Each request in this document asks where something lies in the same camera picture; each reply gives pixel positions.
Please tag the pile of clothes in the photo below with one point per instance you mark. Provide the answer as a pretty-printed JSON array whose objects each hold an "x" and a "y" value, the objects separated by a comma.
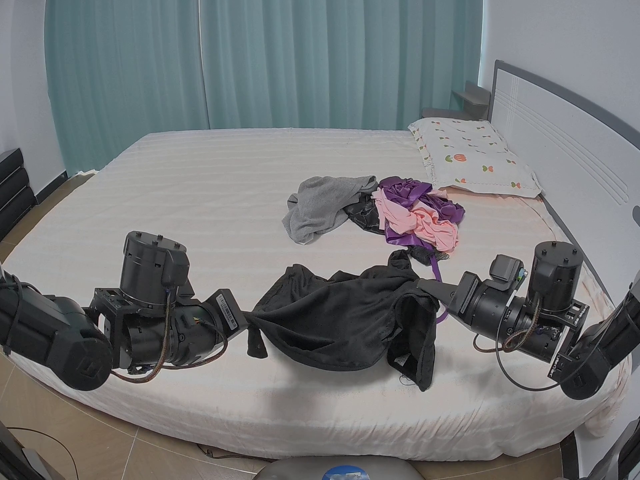
[{"x": 420, "y": 218}]

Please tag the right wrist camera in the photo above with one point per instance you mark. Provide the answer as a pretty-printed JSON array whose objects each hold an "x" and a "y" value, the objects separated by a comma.
[{"x": 506, "y": 273}]

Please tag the grey garment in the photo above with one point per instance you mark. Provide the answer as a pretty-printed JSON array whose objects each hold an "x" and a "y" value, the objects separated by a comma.
[{"x": 320, "y": 208}]

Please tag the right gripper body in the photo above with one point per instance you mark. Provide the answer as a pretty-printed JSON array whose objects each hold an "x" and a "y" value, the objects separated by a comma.
[{"x": 500, "y": 318}]

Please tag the grey bedside table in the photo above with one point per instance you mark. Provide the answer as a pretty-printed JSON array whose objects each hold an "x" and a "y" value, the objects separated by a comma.
[{"x": 470, "y": 99}]

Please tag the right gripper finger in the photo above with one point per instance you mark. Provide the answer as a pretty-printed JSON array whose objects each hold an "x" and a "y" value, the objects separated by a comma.
[{"x": 439, "y": 293}]

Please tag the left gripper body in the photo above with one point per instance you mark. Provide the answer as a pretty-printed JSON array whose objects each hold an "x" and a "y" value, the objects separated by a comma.
[{"x": 190, "y": 333}]

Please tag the blue-green curtain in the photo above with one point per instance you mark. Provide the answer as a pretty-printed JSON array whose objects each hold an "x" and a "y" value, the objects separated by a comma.
[
  {"x": 340, "y": 43},
  {"x": 125, "y": 58}
]

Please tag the white printed pillow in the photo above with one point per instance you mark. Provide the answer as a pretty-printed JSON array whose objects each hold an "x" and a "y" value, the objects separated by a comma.
[{"x": 475, "y": 158}]

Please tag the black chest of drawers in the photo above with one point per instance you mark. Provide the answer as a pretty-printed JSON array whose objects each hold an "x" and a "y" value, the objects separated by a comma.
[{"x": 12, "y": 188}]

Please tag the black T-shirt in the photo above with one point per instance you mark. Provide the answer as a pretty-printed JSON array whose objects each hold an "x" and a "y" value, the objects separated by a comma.
[{"x": 340, "y": 318}]

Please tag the bed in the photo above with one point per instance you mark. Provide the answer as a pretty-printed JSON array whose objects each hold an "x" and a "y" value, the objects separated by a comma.
[{"x": 200, "y": 193}]

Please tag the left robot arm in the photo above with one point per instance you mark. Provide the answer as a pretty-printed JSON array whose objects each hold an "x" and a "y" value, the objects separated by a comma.
[{"x": 50, "y": 328}]

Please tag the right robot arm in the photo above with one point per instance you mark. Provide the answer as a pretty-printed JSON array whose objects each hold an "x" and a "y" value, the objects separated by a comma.
[{"x": 555, "y": 273}]

